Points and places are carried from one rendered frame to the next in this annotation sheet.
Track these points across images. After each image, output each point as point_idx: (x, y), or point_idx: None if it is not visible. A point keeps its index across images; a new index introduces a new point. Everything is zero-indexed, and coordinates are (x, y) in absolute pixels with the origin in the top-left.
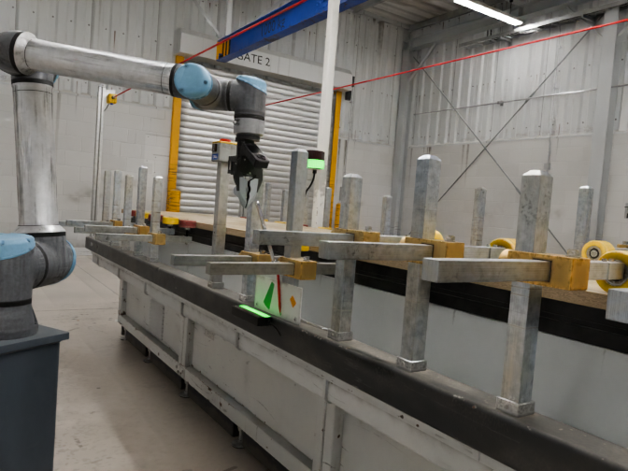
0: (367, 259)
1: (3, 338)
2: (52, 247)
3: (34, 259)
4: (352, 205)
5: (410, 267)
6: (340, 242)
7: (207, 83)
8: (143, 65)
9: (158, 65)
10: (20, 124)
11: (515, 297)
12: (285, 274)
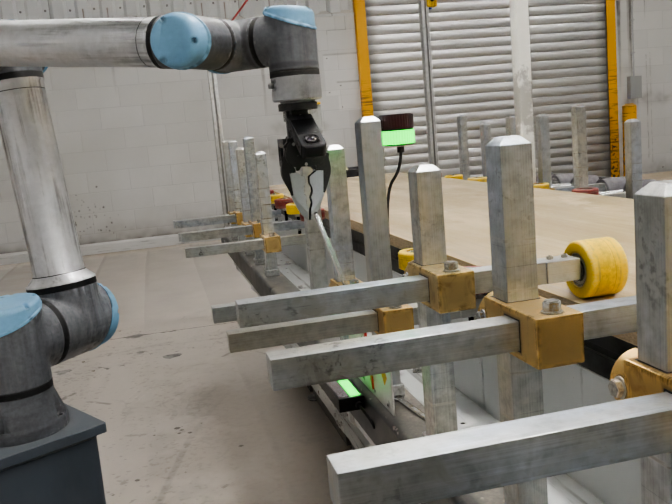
0: (364, 375)
1: (14, 443)
2: (74, 303)
3: (42, 329)
4: (427, 221)
5: (499, 354)
6: (296, 356)
7: (198, 40)
8: (110, 31)
9: (130, 27)
10: (5, 140)
11: (648, 461)
12: (363, 332)
